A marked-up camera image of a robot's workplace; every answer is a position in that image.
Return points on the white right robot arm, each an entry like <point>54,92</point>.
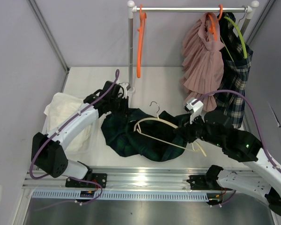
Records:
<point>241,146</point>

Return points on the white metal clothes rack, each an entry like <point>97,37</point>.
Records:
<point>133,9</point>

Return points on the navy beige plaid skirt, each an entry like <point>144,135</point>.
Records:
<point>235,78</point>

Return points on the white slotted cable duct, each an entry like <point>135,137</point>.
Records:
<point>122,195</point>

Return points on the aluminium mounting rail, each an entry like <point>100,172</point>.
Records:
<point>134,178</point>

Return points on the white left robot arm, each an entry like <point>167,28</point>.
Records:
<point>48,150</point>

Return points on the green plaid skirt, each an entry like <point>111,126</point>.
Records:
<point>119,135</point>

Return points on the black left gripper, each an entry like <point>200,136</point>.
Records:
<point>125,102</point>

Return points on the white plastic basket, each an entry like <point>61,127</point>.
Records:
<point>89,145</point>

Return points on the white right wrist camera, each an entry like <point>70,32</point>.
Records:
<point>194,107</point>

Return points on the orange hanger holding pink skirt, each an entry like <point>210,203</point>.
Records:
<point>212,28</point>

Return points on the white cloth in basket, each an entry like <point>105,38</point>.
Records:
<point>61,112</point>

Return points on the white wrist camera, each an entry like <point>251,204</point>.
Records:
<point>124,88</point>
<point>194,107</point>

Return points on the lime green hanger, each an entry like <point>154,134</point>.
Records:
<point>235,47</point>

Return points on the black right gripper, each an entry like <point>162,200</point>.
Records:
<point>185,129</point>

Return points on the pink pleated skirt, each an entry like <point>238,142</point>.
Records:
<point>203,65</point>

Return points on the empty orange plastic hanger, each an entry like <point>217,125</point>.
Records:
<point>141,30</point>

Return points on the cream hanger with metal hook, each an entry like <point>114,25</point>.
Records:
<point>162,130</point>

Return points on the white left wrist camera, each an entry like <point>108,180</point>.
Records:
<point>124,88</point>

